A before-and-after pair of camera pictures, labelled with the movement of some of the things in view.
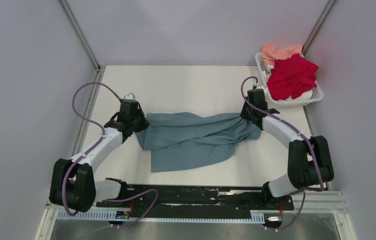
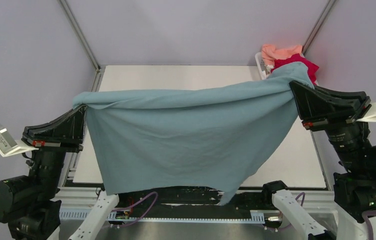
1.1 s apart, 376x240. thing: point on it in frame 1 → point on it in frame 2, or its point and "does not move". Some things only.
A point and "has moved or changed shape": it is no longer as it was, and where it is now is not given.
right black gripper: (243, 113) → (318, 104)
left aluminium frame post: (80, 35) does not move
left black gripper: (145, 123) → (64, 132)
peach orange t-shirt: (270, 53) does not move
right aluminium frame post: (317, 27) does not move
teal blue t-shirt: (181, 141) has moved or changed shape
